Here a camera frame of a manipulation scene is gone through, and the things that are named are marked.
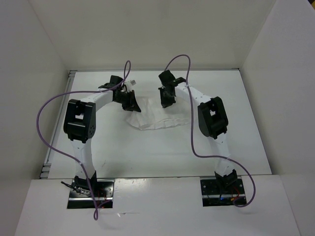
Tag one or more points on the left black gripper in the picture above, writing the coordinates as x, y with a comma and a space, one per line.
132, 105

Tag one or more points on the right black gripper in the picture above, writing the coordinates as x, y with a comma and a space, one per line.
166, 103

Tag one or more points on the white pleated skirt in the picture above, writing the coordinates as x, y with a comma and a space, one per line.
153, 116

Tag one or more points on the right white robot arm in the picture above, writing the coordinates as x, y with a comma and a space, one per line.
212, 123

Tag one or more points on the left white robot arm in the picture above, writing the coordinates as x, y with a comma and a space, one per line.
80, 126

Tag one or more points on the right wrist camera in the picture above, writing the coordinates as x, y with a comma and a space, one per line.
168, 79

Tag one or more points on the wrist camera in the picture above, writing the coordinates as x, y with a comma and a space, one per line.
118, 83
168, 79

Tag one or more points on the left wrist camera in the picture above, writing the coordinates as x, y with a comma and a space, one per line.
118, 83

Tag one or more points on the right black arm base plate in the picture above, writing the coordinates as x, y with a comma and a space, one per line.
213, 196

